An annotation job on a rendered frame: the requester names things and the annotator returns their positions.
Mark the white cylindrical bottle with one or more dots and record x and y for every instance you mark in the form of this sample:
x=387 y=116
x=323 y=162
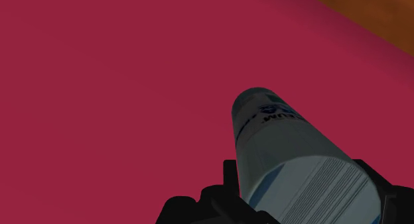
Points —
x=291 y=158

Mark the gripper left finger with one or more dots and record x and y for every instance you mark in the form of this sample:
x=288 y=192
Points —
x=210 y=204

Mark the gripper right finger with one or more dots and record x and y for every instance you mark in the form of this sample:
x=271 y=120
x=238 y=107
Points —
x=396 y=200

